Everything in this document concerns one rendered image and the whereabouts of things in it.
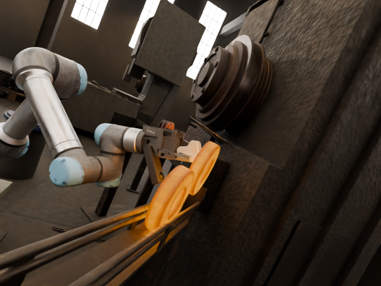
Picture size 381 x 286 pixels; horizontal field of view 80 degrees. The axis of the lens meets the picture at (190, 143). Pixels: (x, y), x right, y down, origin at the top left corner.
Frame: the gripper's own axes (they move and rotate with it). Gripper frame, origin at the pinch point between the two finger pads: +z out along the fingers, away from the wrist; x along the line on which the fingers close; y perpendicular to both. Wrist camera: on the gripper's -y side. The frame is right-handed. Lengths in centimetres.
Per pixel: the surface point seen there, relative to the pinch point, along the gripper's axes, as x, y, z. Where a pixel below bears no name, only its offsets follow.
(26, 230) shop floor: 29, -58, -95
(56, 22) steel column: 418, 242, -560
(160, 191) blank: -21.3, -4.9, -2.9
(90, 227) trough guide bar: -36.7, -7.3, -5.7
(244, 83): 31.2, 30.6, 3.8
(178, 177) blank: -18.5, -2.0, -0.7
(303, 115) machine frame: 20.0, 19.2, 25.4
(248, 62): 31.0, 38.9, 3.7
